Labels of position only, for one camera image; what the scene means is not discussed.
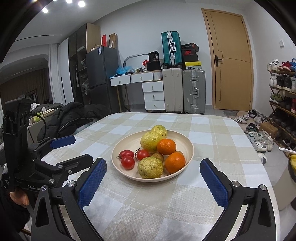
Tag wooden shoe rack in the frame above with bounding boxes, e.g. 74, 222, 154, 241
268, 71, 295, 146

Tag teal suitcase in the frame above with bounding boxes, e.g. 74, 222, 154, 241
162, 31, 183, 68

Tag yellow bananas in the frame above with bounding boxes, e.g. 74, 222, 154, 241
288, 154, 296, 173

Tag orange mandarin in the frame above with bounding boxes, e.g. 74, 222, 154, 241
165, 152, 186, 174
157, 138, 177, 155

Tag wrinkled greenish passion fruit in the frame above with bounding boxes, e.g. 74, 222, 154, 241
137, 156, 164, 179

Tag person's left hand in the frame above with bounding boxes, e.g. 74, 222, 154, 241
10, 190, 29, 206

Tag cream round plate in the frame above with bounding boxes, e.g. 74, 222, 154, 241
111, 131, 194, 183

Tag beige suitcase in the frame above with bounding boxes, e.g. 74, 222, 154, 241
162, 68, 184, 113

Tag silver suitcase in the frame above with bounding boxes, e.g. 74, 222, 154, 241
183, 69, 206, 114

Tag checkered tablecloth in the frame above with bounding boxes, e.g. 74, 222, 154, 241
44, 113, 279, 240

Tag black refrigerator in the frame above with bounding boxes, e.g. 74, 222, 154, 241
86, 47, 120, 113

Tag black cable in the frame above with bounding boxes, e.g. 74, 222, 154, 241
28, 113, 48, 141

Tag wooden door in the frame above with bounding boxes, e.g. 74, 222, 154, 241
202, 9, 253, 111

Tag white drawer desk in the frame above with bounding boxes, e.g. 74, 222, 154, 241
110, 70, 165, 111

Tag black jacket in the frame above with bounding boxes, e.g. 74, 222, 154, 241
28, 102, 111, 144

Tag yellow passion fruit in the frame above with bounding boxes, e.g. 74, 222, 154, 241
152, 125, 168, 138
140, 131, 165, 153

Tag yellow passion fruit front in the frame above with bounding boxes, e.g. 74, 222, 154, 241
140, 131, 165, 153

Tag red tomato with stem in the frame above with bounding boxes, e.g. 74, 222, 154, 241
117, 150, 134, 159

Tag stacked shoe boxes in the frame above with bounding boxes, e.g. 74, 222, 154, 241
181, 43, 202, 70

